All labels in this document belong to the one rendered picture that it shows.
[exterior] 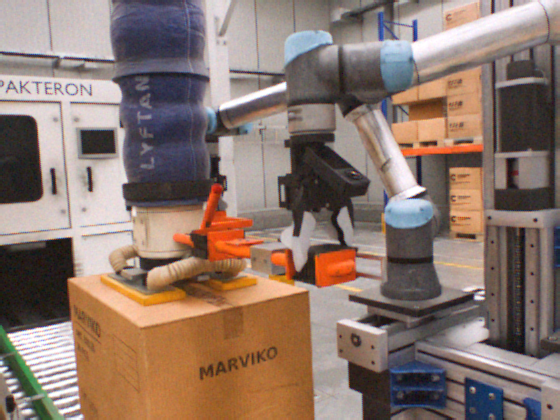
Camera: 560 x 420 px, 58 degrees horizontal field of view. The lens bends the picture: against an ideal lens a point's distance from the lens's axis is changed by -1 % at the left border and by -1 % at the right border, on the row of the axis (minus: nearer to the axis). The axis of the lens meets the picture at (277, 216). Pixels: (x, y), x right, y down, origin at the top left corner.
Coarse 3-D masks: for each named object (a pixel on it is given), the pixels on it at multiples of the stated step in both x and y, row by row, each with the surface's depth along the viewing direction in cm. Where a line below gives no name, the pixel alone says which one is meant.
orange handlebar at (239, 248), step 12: (216, 216) 163; (180, 240) 118; (240, 240) 101; (252, 240) 100; (228, 252) 100; (240, 252) 95; (276, 264) 86; (336, 264) 75; (348, 264) 76; (336, 276) 76
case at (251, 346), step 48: (96, 288) 129; (192, 288) 124; (240, 288) 122; (288, 288) 120; (96, 336) 123; (144, 336) 95; (192, 336) 101; (240, 336) 107; (288, 336) 115; (96, 384) 128; (144, 384) 97; (192, 384) 101; (240, 384) 108; (288, 384) 115
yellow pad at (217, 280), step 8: (208, 272) 131; (216, 272) 129; (192, 280) 133; (208, 280) 125; (216, 280) 124; (224, 280) 123; (232, 280) 123; (240, 280) 123; (248, 280) 124; (256, 280) 125; (216, 288) 122; (224, 288) 120; (232, 288) 121
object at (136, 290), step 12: (108, 276) 134; (120, 276) 131; (144, 276) 118; (120, 288) 122; (132, 288) 119; (144, 288) 116; (168, 288) 115; (144, 300) 109; (156, 300) 110; (168, 300) 112
